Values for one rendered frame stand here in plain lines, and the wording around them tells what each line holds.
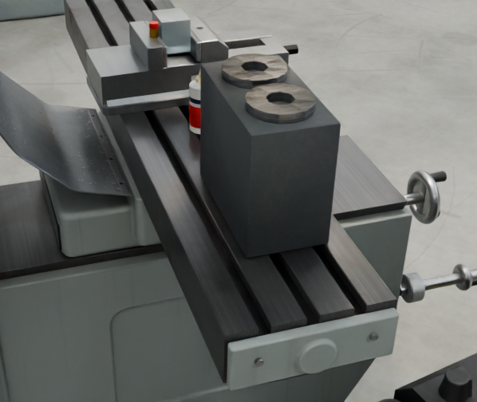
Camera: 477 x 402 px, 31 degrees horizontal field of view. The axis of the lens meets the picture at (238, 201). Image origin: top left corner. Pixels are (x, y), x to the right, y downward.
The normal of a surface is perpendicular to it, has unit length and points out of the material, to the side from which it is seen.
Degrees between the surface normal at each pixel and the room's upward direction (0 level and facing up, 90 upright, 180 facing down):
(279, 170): 90
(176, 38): 90
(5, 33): 0
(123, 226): 90
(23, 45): 0
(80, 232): 90
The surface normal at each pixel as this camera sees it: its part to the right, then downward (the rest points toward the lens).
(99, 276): 0.32, 0.53
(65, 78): 0.03, -0.84
